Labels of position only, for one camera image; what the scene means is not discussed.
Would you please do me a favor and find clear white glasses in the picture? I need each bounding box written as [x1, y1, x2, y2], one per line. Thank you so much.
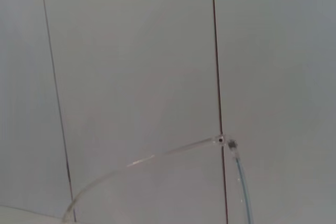
[61, 134, 255, 224]

